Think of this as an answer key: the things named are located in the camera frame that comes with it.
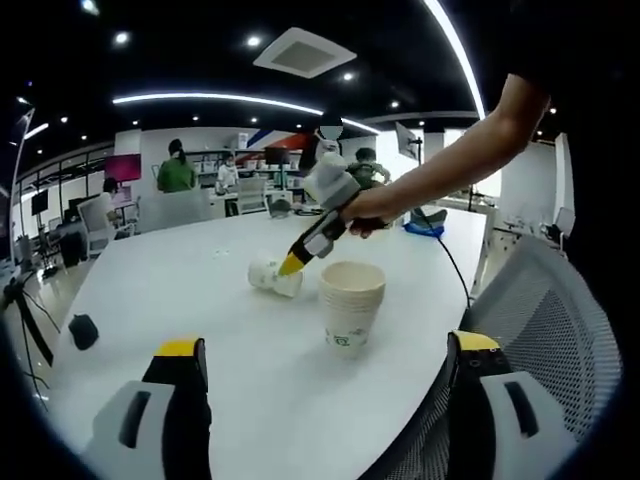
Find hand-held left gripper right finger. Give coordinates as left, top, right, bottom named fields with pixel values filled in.
left=444, top=328, right=577, bottom=480

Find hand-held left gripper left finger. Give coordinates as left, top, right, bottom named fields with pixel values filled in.
left=82, top=337, right=214, bottom=480

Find green print paper cup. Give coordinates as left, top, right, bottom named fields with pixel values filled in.
left=273, top=269, right=305, bottom=299
left=247, top=257, right=282, bottom=291

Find stack of nested paper cups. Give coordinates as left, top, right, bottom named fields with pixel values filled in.
left=318, top=259, right=387, bottom=360

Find person's right hand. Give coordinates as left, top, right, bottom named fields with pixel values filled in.
left=347, top=189, right=405, bottom=240

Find green potted plant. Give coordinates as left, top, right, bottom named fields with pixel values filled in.
left=347, top=147, right=392, bottom=191

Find white mesh office chair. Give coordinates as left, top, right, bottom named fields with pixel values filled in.
left=235, top=177, right=267, bottom=215

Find white storage shelf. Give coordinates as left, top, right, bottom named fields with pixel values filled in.
left=192, top=132, right=306, bottom=176

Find monitor on black stand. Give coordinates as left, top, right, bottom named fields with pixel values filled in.
left=394, top=121, right=425, bottom=166

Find grey and blue bag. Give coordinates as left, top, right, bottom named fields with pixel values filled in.
left=403, top=208, right=449, bottom=239

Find black computer mouse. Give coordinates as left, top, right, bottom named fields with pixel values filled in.
left=67, top=313, right=100, bottom=351

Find grey mesh office chair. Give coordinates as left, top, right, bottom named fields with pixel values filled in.
left=367, top=233, right=625, bottom=480

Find white table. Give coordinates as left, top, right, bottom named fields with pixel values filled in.
left=47, top=205, right=497, bottom=480

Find ceiling air conditioner vent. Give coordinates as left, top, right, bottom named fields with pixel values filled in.
left=253, top=27, right=357, bottom=79

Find long curved ceiling light strip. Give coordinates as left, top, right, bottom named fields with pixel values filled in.
left=112, top=92, right=381, bottom=134

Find black tripod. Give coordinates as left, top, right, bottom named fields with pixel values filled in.
left=0, top=277, right=56, bottom=369

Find straight ceiling light strip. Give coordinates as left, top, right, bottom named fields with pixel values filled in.
left=424, top=0, right=487, bottom=120

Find red display screen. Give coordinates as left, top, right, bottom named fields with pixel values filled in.
left=104, top=153, right=142, bottom=182

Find black office chair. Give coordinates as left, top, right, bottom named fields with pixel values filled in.
left=57, top=224, right=84, bottom=269

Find black screen on stand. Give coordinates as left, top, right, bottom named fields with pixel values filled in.
left=30, top=189, right=50, bottom=231

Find round ceiling spotlights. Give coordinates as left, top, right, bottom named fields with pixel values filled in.
left=14, top=29, right=406, bottom=139

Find person's black shirt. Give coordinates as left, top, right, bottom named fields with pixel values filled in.
left=507, top=19, right=631, bottom=144

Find dark reflector panel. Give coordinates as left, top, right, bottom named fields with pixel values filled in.
left=0, top=107, right=37, bottom=271

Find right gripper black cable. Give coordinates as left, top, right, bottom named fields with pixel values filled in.
left=412, top=207, right=474, bottom=306

